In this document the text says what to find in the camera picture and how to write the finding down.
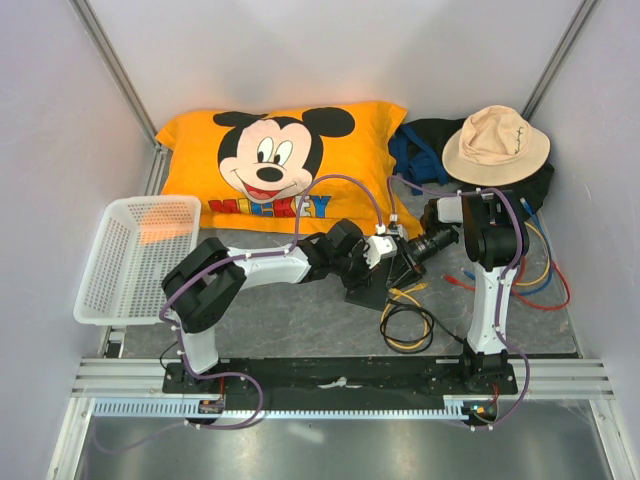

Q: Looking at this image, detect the black power cable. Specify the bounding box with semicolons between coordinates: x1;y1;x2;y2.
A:
379;297;469;355

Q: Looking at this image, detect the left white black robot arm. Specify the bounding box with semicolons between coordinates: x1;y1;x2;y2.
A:
161;219;394;393

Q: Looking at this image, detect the beige bucket hat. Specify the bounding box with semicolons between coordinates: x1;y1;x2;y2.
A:
442;105;551;187

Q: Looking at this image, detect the grey slotted cable duct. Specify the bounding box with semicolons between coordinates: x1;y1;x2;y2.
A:
93;397;469;420

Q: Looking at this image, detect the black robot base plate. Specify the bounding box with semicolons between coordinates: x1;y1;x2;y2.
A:
162;356;518;396

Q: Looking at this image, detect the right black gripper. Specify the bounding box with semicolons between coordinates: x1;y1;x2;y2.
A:
386;227;456;293

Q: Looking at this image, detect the orange Mickey Mouse pillow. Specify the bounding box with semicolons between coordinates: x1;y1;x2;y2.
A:
157;101;421;236

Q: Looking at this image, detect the black TP-Link network switch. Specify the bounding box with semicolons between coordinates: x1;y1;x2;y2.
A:
344;258;392;312

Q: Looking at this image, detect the blue ethernet cable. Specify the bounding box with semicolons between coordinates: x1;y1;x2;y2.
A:
460;197;556;296

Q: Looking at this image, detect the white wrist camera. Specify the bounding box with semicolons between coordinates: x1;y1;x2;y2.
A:
363;235;397;270
386;213;409;241

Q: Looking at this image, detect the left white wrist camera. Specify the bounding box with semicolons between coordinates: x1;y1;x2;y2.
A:
363;235;397;270

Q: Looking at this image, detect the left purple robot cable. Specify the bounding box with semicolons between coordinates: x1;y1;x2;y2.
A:
92;172;389;454

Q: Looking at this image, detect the aluminium rail frame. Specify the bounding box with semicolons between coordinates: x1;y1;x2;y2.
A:
46;357;639;479

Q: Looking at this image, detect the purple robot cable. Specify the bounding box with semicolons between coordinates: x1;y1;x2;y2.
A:
387;173;531;432
92;172;389;454

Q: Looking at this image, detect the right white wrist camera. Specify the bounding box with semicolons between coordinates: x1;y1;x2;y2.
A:
386;213;409;241

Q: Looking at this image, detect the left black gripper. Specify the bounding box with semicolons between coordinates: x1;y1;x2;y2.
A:
332;243;379;294

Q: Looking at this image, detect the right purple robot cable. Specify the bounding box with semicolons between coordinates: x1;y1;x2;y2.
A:
387;173;531;432

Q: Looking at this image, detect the black and blue bag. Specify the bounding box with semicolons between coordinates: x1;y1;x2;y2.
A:
389;118;555;213

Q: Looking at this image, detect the white perforated plastic basket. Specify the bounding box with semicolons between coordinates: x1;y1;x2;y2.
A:
73;195;201;326

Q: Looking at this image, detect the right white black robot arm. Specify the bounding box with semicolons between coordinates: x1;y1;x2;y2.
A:
388;190;529;394

